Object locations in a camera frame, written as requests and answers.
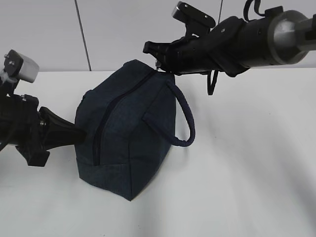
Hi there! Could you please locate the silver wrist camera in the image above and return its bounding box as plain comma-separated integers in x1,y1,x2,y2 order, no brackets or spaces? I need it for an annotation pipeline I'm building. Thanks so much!
4,49,40,83
171,1,216,28

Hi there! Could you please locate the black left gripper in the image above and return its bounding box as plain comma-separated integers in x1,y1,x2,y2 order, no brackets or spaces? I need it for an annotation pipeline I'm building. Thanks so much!
0,94,86,166

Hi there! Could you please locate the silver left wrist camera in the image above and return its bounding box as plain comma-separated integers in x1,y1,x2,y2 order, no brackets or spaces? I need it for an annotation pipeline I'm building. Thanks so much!
4,49,40,83

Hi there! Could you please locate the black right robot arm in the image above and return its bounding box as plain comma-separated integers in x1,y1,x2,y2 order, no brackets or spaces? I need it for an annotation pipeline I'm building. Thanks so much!
143,1,316,78

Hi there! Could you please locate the navy blue lunch bag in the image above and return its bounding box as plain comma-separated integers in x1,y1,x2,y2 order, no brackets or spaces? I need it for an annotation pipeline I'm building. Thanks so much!
75,60,196,200

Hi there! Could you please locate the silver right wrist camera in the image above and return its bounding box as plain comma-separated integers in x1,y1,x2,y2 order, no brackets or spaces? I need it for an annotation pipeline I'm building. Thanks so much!
171,1,216,28

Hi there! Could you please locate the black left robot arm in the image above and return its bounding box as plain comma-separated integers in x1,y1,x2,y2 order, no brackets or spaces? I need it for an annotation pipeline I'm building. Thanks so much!
0,78,86,167

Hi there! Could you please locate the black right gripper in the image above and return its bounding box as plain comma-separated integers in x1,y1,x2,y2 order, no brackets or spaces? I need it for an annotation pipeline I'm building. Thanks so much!
143,37,218,77

